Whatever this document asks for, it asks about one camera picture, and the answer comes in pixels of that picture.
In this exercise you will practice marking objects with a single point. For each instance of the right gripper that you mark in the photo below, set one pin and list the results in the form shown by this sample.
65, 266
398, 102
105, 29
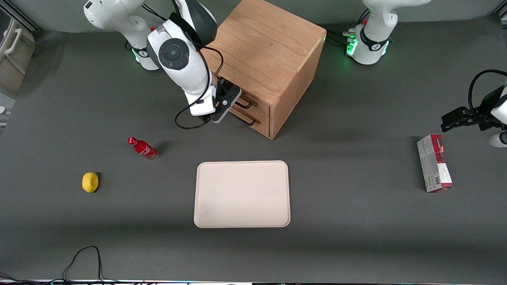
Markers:
222, 87

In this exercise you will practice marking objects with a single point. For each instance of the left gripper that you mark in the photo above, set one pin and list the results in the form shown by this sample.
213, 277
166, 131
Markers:
483, 117

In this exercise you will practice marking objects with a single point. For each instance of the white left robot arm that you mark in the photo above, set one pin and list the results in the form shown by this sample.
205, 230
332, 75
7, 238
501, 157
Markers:
372, 43

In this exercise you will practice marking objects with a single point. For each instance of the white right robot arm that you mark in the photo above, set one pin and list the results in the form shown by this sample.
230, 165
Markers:
186, 75

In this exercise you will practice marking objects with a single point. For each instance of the wooden drawer cabinet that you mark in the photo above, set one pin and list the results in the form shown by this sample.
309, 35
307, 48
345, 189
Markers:
269, 43

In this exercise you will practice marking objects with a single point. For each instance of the red plaid carton box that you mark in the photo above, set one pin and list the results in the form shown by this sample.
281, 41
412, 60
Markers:
433, 166

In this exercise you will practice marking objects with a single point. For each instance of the red cola bottle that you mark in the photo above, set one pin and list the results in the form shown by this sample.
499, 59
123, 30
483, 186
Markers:
143, 149

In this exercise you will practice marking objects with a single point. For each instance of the cream plastic tray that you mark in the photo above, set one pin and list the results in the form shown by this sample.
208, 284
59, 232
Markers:
241, 194

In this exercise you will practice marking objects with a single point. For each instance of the yellow lemon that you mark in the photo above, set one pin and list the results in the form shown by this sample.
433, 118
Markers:
90, 182

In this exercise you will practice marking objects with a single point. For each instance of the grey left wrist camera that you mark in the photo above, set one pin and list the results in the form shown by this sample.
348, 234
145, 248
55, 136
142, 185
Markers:
498, 139

